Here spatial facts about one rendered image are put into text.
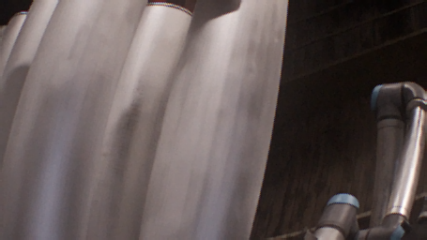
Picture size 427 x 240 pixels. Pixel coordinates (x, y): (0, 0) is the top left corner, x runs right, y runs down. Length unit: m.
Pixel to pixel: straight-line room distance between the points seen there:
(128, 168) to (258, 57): 0.32
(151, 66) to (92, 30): 0.43
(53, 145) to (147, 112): 0.48
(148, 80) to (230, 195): 0.40
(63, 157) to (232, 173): 0.28
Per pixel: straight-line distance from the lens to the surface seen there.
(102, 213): 1.23
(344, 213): 1.46
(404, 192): 1.58
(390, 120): 1.88
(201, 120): 1.03
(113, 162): 1.26
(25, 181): 0.84
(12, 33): 1.57
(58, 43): 0.93
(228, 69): 1.07
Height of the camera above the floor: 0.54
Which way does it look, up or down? 25 degrees up
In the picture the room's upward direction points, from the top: 12 degrees clockwise
